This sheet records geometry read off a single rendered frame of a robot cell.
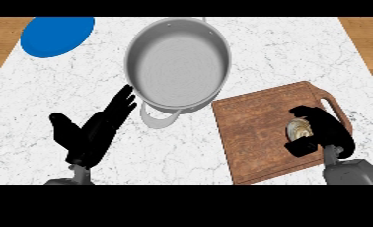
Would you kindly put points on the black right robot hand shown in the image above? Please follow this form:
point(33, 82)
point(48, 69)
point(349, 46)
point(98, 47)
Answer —
point(330, 130)

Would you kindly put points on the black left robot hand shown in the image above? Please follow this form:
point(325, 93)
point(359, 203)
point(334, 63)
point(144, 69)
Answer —
point(97, 132)

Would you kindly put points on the pale cupcake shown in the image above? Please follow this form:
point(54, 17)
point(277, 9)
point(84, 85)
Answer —
point(299, 131)

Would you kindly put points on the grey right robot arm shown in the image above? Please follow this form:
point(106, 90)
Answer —
point(345, 168)

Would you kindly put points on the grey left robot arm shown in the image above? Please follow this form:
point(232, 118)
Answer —
point(72, 175)

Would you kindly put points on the brown wooden cutting board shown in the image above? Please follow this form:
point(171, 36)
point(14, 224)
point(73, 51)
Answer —
point(262, 135)

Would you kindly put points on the silver metal pot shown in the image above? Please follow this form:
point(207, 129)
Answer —
point(176, 66)

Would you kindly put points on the blue round plate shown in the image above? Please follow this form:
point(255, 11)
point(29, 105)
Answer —
point(56, 36)

